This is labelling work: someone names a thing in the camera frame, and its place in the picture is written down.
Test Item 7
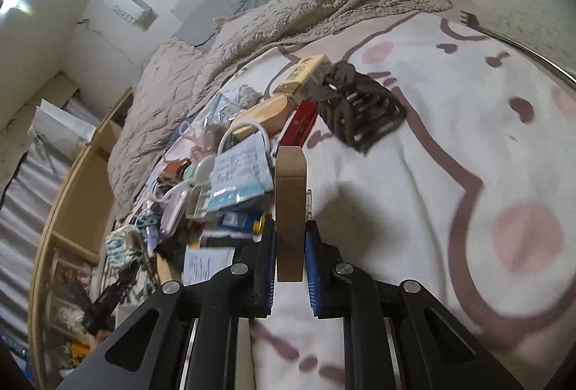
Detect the dark brown hair claw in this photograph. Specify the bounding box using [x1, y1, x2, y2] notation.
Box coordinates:
[317, 61, 408, 154]

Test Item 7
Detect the red slim box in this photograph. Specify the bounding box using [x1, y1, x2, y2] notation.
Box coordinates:
[278, 100, 320, 148]

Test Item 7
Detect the printed bed sheet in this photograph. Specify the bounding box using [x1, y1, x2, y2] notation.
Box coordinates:
[135, 0, 576, 390]

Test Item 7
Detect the black slim box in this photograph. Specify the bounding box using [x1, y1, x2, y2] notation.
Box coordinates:
[198, 235, 262, 249]

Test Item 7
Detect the yellow small box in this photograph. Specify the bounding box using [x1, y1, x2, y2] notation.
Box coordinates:
[272, 54, 334, 100]

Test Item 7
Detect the pale blue curtain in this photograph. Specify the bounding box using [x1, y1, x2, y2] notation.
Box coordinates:
[0, 133, 86, 346]

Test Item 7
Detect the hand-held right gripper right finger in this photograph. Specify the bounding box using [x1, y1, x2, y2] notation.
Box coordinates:
[305, 219, 525, 390]

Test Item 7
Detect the oval wooden box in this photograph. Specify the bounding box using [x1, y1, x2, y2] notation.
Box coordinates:
[229, 95, 295, 139]

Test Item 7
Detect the clear zip bag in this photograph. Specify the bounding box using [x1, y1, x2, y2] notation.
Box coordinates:
[204, 84, 264, 125]

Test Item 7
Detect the brown leather strap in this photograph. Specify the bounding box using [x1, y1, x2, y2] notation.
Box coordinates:
[162, 160, 190, 181]

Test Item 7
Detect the crocheted pouch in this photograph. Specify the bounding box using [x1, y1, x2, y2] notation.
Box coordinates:
[104, 223, 151, 269]

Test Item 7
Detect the pale round compact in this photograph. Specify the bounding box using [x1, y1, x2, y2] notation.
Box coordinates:
[191, 156, 217, 184]

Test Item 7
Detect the dark tassel charm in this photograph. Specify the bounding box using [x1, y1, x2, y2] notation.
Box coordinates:
[87, 259, 140, 334]

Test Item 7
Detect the beige organizer tray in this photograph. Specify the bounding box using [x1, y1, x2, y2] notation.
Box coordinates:
[185, 183, 214, 220]

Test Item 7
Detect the clear plastic case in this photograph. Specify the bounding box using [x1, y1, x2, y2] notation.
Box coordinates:
[157, 185, 190, 238]

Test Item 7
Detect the blue lighter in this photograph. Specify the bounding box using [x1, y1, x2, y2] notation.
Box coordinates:
[216, 210, 266, 233]

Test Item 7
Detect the wooden shelf unit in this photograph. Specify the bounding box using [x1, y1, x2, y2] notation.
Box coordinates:
[29, 86, 136, 390]

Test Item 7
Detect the beige valance with drawings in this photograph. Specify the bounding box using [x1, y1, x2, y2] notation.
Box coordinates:
[0, 73, 82, 134]

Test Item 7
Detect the blue white mask packet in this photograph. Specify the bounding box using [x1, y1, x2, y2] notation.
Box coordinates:
[209, 135, 275, 211]
[182, 247, 237, 286]

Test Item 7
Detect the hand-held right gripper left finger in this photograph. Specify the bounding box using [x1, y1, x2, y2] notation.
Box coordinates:
[58, 217, 277, 390]

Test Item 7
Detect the beige fluffy blanket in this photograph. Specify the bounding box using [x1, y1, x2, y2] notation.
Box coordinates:
[108, 0, 453, 211]

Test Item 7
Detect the carved wooden block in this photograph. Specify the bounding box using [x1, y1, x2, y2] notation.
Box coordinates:
[274, 146, 309, 283]

